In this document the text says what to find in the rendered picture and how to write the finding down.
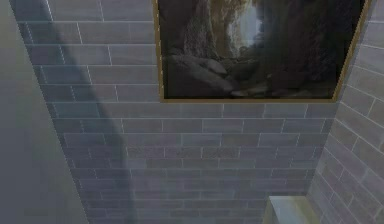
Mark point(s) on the gold framed dark landscape painting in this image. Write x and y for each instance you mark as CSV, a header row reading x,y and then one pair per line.
x,y
253,60

